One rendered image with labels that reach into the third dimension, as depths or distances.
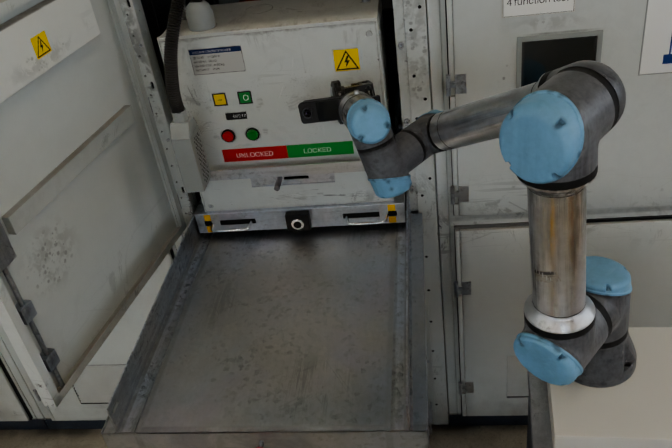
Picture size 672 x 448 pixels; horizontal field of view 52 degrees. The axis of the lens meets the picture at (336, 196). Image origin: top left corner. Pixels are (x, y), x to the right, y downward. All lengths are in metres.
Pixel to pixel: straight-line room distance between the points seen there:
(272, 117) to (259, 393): 0.63
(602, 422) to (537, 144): 0.60
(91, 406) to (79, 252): 1.05
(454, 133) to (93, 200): 0.81
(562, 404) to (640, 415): 0.13
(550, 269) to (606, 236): 0.77
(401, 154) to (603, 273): 0.42
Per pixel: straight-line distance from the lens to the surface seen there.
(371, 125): 1.23
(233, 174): 1.68
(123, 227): 1.72
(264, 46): 1.56
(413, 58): 1.60
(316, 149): 1.65
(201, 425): 1.39
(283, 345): 1.49
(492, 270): 1.91
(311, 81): 1.58
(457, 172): 1.72
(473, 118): 1.25
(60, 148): 1.53
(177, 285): 1.70
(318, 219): 1.75
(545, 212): 1.07
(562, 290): 1.16
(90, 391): 2.51
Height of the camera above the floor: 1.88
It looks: 33 degrees down
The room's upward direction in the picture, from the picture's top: 9 degrees counter-clockwise
